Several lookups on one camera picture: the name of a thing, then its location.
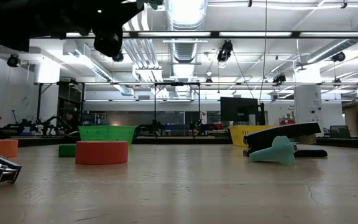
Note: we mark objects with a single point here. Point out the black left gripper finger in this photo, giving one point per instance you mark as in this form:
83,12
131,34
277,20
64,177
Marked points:
129,11

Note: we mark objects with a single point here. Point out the dark green plastic item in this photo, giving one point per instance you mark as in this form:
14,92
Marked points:
151,3

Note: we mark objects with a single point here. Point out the red tape roll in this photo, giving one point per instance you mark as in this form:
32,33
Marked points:
101,153

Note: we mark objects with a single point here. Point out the teal staple remover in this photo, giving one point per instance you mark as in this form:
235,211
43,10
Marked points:
278,152

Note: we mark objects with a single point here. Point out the black background robot arm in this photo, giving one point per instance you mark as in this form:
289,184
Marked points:
33,126

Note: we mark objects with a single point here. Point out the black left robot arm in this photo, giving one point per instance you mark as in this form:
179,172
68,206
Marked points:
26,18

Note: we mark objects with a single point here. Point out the small green tape roll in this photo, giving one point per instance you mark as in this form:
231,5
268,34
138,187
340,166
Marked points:
67,150

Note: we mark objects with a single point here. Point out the orange tape roll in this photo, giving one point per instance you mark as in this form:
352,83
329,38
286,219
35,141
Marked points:
9,148

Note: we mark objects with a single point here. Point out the black stapler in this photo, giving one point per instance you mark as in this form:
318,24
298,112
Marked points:
278,132

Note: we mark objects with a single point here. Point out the green plastic basket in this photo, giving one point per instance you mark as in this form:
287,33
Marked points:
104,133

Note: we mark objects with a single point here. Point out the blue storage bin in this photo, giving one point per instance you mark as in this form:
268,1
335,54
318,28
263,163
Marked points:
176,127

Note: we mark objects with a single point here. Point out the large black monitor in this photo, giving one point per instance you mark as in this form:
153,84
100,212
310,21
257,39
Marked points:
238,109

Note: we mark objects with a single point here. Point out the yellow plastic basket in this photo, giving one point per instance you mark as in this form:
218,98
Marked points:
238,135

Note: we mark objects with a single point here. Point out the white pillar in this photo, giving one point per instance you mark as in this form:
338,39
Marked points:
308,105

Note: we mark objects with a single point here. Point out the black ceiling-hung camera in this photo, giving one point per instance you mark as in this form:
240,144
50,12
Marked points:
339,57
279,79
13,60
225,51
118,58

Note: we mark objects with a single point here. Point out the silver ventilation duct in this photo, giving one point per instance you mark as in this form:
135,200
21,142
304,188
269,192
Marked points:
185,18

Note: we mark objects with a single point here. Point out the black metal stand frame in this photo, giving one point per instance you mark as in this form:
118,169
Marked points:
155,109

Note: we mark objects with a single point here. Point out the black overhead frame bar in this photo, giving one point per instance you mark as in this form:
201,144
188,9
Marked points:
228,34

